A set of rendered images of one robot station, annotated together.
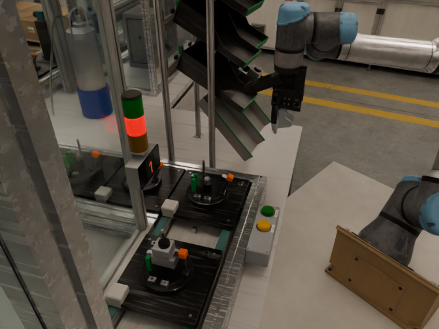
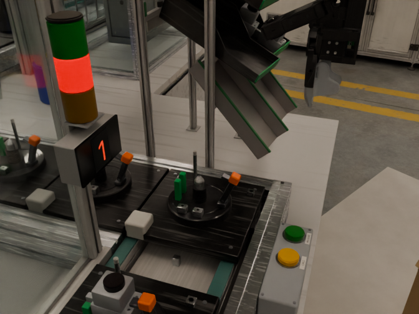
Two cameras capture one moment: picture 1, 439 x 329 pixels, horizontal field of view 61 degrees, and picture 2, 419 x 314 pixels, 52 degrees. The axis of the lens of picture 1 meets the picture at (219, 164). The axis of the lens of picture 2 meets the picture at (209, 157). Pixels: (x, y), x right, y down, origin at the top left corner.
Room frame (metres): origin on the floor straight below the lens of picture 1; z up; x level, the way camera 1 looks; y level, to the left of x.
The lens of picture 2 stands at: (0.23, -0.01, 1.56)
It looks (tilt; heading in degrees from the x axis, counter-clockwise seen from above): 32 degrees down; 3
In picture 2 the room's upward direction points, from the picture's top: straight up
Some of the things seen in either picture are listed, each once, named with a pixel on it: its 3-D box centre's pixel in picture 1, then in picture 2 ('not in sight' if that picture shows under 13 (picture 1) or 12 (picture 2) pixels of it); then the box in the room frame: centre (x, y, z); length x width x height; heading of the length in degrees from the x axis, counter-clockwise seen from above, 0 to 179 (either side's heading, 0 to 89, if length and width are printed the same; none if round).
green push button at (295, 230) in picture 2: (268, 211); (293, 234); (0.90, -0.16, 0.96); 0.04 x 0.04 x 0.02
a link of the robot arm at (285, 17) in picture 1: (293, 27); not in sight; (0.96, -0.18, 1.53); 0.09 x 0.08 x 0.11; 87
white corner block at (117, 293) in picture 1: (117, 295); not in sight; (0.58, 0.26, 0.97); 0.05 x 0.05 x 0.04; 74
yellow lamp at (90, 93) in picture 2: (138, 140); (79, 102); (0.82, 0.21, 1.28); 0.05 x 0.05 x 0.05
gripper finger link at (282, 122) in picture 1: (281, 123); (322, 86); (0.94, -0.18, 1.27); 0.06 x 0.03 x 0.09; 74
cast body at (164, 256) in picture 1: (161, 250); (110, 294); (0.65, 0.15, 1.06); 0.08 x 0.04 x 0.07; 74
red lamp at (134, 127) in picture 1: (135, 123); (73, 71); (0.82, 0.21, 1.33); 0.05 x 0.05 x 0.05
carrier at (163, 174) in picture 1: (140, 173); (98, 170); (1.04, 0.28, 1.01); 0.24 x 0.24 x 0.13; 74
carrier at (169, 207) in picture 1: (207, 185); (199, 190); (0.97, 0.04, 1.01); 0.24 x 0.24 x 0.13; 74
